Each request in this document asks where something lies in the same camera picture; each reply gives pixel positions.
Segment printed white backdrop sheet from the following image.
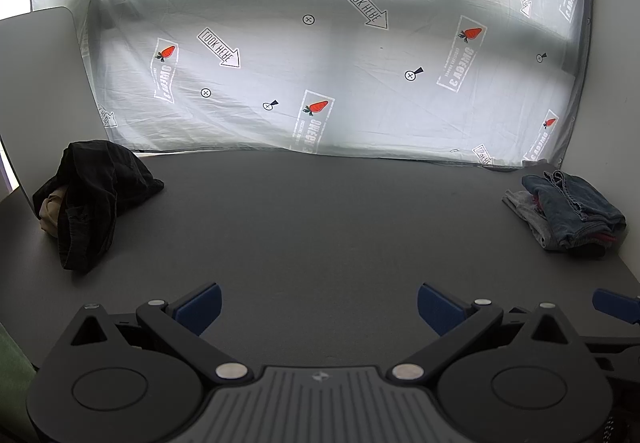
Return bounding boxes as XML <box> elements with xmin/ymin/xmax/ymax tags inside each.
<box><xmin>27</xmin><ymin>0</ymin><xmax>596</xmax><ymax>170</ymax></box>

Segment black pants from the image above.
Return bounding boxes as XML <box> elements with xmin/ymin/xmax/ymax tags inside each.
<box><xmin>32</xmin><ymin>140</ymin><xmax>165</xmax><ymax>272</ymax></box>

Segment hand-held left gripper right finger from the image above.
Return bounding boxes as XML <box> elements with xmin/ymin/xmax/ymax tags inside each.
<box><xmin>387</xmin><ymin>283</ymin><xmax>581</xmax><ymax>382</ymax></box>

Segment folded black garment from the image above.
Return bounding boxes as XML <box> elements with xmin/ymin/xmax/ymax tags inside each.
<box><xmin>569</xmin><ymin>242</ymin><xmax>612</xmax><ymax>259</ymax></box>

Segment pale side board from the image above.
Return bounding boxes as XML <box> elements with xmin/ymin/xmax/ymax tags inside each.
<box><xmin>582</xmin><ymin>0</ymin><xmax>640</xmax><ymax>274</ymax></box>
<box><xmin>0</xmin><ymin>6</ymin><xmax>92</xmax><ymax>219</ymax></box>

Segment light grey shirt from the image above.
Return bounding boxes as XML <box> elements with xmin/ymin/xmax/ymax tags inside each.
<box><xmin>502</xmin><ymin>190</ymin><xmax>567</xmax><ymax>252</ymax></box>

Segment beige garment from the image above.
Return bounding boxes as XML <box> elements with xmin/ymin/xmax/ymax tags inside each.
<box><xmin>37</xmin><ymin>187</ymin><xmax>67</xmax><ymax>239</ymax></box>

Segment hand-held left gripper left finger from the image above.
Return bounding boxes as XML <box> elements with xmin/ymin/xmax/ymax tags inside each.
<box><xmin>65</xmin><ymin>282</ymin><xmax>253</xmax><ymax>382</ymax></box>

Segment blue jeans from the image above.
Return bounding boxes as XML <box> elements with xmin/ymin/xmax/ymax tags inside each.
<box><xmin>521</xmin><ymin>170</ymin><xmax>627</xmax><ymax>250</ymax></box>

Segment green padded cloth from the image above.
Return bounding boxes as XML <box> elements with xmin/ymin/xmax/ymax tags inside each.
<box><xmin>0</xmin><ymin>318</ymin><xmax>37</xmax><ymax>443</ymax></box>

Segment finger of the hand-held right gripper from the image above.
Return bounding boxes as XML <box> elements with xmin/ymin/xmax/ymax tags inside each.
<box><xmin>580</xmin><ymin>288</ymin><xmax>640</xmax><ymax>371</ymax></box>

